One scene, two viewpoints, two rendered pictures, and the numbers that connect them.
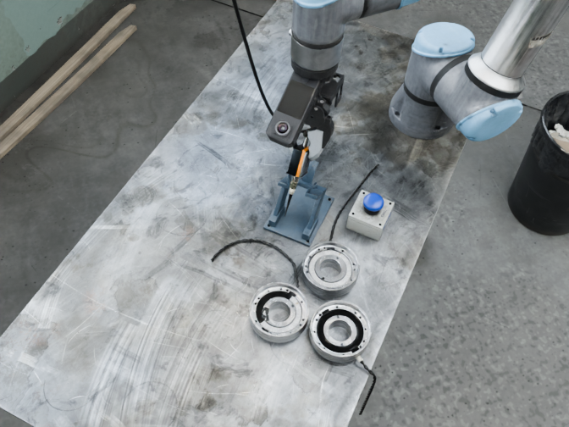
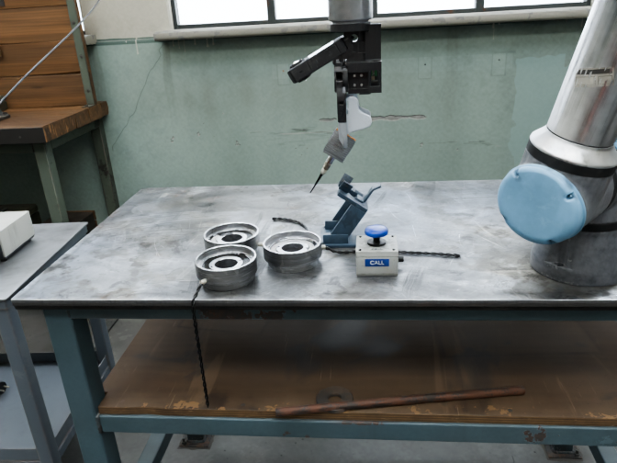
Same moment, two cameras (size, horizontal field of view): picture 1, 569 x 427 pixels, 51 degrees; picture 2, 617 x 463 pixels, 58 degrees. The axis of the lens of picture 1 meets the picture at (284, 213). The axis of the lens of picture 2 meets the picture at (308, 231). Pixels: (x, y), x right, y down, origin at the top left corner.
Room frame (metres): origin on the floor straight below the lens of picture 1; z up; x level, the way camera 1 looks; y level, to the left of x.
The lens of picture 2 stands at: (0.34, -0.98, 1.24)
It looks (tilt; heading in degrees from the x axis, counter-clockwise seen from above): 22 degrees down; 74
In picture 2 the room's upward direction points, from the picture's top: 3 degrees counter-clockwise
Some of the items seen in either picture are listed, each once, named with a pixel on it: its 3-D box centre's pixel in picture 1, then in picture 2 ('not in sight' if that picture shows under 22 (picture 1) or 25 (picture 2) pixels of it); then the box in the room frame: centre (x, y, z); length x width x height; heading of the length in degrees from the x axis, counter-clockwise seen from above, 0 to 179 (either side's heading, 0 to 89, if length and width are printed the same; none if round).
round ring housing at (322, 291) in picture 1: (329, 270); (292, 252); (0.56, -0.09, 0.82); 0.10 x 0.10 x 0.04
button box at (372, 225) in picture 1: (371, 213); (379, 254); (0.70, -0.17, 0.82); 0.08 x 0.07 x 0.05; 157
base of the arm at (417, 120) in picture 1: (426, 99); (581, 238); (1.00, -0.30, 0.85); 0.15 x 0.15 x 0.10
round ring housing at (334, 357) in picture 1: (339, 332); (226, 267); (0.44, -0.11, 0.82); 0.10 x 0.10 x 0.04
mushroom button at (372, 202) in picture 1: (372, 207); (376, 240); (0.69, -0.17, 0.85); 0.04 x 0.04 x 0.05
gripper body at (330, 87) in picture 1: (313, 84); (355, 59); (0.72, -0.04, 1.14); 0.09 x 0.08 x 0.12; 158
